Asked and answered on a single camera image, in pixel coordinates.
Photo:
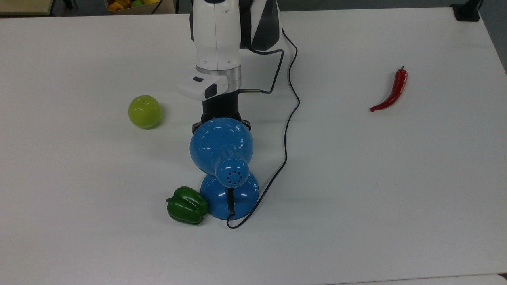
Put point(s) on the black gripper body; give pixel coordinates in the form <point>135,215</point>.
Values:
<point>222,107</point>

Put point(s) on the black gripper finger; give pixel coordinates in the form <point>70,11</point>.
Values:
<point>196,126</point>
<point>246,124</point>

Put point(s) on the blue desk lamp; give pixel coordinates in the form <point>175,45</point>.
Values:
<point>222,146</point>

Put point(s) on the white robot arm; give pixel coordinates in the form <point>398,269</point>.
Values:
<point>216,31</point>

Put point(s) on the yellow-green toy apple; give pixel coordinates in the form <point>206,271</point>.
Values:
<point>145,112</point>

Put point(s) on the green toy bell pepper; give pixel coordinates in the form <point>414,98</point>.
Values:
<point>186,206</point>

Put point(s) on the cardboard box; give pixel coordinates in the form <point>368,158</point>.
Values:
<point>158,8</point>

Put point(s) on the small green toy fruit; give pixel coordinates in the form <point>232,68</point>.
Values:
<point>136,3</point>

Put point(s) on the orange toy fruit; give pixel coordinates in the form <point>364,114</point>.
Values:
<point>115,6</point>

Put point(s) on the red toy chili pepper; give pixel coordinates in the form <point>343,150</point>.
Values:
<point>396,89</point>

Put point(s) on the black table clamp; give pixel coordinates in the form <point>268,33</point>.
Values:
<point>467,12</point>

